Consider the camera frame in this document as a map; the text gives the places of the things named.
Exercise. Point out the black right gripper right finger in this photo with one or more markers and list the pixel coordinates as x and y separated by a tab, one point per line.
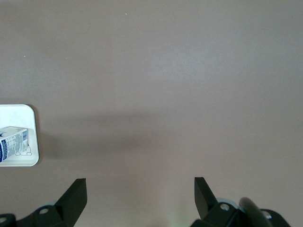
204	203

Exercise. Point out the cream plastic tray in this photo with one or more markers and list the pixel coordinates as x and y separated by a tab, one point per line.
33	118

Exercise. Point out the blue white milk carton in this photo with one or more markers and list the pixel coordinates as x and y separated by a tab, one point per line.
11	142

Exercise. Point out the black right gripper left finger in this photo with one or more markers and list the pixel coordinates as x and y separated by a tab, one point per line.
68	203

